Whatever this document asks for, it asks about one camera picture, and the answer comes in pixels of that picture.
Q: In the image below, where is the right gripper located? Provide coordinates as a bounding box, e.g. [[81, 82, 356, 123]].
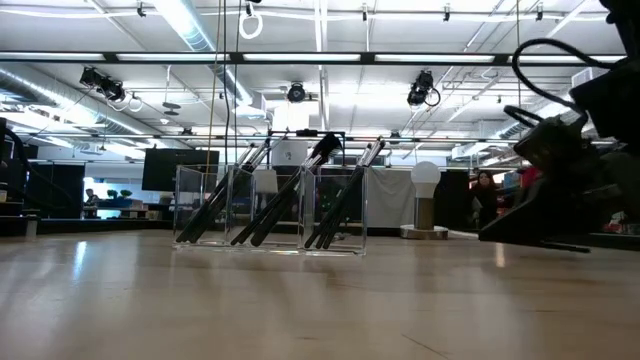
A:
[[477, 148, 640, 251]]

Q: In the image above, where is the clear acrylic three-compartment organizer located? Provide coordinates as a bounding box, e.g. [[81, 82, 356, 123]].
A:
[[172, 163, 369, 257]]

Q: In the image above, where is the black comb head makeup brush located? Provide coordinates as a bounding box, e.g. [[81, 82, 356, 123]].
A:
[[228, 132, 345, 247]]

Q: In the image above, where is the shelf with red bins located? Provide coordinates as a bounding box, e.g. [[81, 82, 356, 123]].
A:
[[499, 166, 626, 235]]

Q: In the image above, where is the black cabinet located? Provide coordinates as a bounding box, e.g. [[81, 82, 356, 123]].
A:
[[433, 169, 472, 230]]

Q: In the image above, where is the white bulb brass table lamp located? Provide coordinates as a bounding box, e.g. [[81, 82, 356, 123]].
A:
[[399, 160, 450, 241]]

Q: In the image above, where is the white ceiling vent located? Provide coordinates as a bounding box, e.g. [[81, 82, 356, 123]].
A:
[[571, 66, 596, 85]]

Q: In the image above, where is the white cloth cover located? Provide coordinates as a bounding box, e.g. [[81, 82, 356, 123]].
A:
[[367, 167, 417, 229]]

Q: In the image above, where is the white paper sheet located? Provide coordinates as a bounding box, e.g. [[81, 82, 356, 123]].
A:
[[254, 168, 279, 195]]

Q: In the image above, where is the black monitor screen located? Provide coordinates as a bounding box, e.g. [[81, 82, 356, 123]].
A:
[[141, 147, 221, 193]]

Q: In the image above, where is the blue planter with plants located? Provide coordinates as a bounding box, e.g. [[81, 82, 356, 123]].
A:
[[97, 188, 135, 209]]

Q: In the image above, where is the black partition panel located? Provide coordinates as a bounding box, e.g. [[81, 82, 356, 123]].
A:
[[27, 162, 87, 220]]

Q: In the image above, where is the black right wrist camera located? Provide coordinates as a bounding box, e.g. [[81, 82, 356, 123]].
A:
[[513, 115, 590, 174]]

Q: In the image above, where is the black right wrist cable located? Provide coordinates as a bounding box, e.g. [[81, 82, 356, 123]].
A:
[[502, 37, 619, 129]]

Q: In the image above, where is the black overhead frame bar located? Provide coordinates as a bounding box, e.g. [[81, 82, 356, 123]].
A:
[[0, 50, 629, 65]]

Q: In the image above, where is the black background rig frame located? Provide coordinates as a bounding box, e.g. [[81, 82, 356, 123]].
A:
[[266, 128, 347, 169]]

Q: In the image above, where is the black overhead camera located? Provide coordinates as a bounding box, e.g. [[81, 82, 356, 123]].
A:
[[286, 81, 307, 104]]

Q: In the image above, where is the black hanging cable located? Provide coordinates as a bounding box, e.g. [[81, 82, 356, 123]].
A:
[[222, 0, 231, 169]]

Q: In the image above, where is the white hanging cable loop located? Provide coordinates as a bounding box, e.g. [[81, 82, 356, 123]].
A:
[[238, 2, 264, 41]]

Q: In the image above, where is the silver ceiling duct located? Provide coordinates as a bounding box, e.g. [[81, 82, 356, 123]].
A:
[[0, 67, 151, 151], [154, 0, 254, 106]]

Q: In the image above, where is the black table edge rail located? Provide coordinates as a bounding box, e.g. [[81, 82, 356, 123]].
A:
[[0, 215, 640, 252]]

